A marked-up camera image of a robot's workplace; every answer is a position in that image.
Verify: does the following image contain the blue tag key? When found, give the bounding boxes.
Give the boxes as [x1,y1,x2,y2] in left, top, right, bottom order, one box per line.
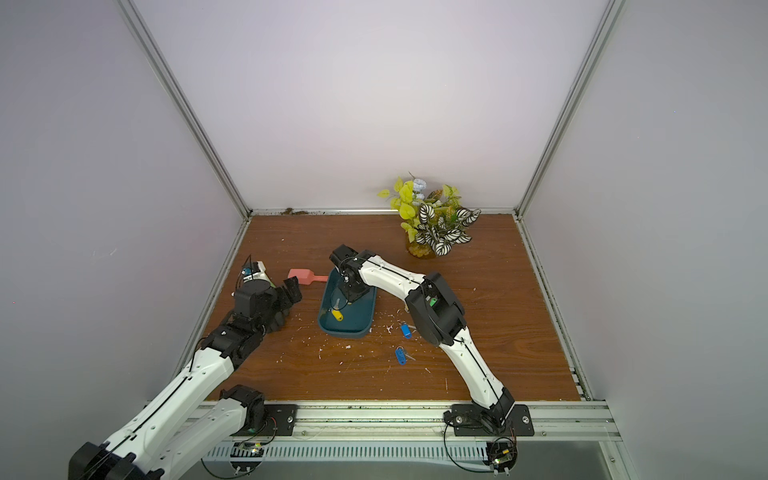
[395,346,415,366]
[400,324,415,339]

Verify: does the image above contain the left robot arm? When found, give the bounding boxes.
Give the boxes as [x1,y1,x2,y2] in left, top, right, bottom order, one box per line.
[68,273,302,479]

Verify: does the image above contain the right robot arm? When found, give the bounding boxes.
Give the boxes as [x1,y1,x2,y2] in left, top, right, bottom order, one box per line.
[330,245,515,434]

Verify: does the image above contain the teal plastic storage box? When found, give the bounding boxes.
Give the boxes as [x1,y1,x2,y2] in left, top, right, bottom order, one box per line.
[317,269,378,340]

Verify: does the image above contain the pink plastic scoop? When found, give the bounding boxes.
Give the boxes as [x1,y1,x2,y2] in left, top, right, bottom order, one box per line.
[288,268,328,285]

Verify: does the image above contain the artificial potted plant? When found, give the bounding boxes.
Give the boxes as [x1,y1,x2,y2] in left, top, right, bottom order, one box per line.
[377,176,482,259]

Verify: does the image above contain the left controller board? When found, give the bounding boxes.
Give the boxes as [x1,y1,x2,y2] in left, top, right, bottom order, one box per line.
[229,442,265,477]

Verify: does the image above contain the controller board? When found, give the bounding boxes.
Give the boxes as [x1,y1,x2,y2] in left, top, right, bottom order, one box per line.
[229,442,265,477]
[486,437,518,475]

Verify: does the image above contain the right controller board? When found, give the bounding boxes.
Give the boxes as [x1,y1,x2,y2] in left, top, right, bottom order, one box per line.
[486,437,518,475]

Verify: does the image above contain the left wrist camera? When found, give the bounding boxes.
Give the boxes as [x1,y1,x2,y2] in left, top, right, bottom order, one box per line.
[241,260,274,285]

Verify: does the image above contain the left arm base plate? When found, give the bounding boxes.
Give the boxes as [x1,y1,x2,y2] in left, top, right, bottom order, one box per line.
[237,403,299,437]

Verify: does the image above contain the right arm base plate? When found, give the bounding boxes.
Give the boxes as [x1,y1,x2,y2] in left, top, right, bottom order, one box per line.
[443,403,535,437]

